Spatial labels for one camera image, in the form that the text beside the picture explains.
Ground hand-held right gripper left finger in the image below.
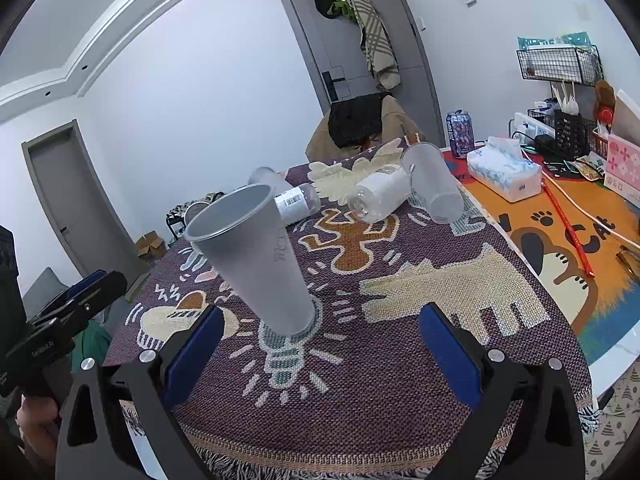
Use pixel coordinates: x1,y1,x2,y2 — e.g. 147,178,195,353
56,304,226,480

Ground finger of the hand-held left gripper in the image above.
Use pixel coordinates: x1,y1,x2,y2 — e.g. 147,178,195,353
31,272,129,333
50,270,109,312

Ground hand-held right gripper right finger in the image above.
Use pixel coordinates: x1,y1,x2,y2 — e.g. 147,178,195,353
419,302,587,480

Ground translucent plastic cup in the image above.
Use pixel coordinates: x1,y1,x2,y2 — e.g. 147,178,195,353
400,142,466,225

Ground grey plastic cup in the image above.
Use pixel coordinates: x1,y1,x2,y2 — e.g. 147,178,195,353
184,184,317,338

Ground small clear plastic cup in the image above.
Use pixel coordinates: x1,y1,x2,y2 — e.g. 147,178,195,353
248,166,288,193

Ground person's left hand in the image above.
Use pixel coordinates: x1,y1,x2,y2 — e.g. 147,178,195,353
14,396,62,463

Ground grey sofa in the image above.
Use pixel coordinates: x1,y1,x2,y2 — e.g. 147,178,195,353
20,267,132,342

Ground purple printed blanket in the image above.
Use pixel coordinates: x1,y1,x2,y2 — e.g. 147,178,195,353
102,137,596,480

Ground cardboard box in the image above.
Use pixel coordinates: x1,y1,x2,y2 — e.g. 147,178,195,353
135,230,169,264

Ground dark green cloth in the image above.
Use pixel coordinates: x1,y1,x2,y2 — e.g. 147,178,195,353
70,317,113,376

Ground plain grey door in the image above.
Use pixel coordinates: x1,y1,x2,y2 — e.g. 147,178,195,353
21,120,152,282

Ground black stool with clutter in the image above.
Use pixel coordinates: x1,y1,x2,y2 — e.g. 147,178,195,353
165,191,227,247

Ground red stick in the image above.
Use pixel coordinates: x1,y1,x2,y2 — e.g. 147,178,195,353
541,177,596,279

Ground white label plastic bottle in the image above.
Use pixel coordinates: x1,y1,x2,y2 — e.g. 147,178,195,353
348,162,413,224

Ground orange cat mat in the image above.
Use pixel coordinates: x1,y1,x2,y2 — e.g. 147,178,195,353
440,149,640,367

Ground barcode label plastic bottle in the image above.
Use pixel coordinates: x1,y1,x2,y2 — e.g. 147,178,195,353
272,183,322,228

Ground white tissue pack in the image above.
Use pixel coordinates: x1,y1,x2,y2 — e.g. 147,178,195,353
466,136,543,204

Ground purple drink can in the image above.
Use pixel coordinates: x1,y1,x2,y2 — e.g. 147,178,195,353
446,110,475,159

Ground snack packet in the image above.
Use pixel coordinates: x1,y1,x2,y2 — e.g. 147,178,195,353
575,157,609,182

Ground person with dark hair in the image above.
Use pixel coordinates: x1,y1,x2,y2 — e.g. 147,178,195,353
306,95,427,162

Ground white power strip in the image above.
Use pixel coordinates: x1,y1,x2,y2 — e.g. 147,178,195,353
512,112,556,139

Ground black mesh organizer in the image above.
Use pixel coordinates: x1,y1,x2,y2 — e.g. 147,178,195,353
552,109,592,159

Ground pink flower box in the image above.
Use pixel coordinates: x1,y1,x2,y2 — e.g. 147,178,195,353
605,132,640,192

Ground white plastic utensils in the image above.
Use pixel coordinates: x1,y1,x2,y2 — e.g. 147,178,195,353
552,80,581,116

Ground brown plush toy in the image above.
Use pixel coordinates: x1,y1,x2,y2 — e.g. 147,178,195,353
593,80,618,124

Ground grey door with lock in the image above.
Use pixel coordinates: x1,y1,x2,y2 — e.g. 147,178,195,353
272,0,447,150

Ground plaid scarf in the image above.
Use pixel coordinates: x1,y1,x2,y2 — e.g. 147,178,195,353
341,0,402,91

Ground green cloth item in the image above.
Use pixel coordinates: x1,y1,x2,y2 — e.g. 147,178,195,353
327,0,360,24

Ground white cable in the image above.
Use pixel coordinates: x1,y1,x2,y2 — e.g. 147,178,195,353
510,132,640,252

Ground black wire wall basket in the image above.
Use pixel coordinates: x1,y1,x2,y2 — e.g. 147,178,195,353
516,45,604,87

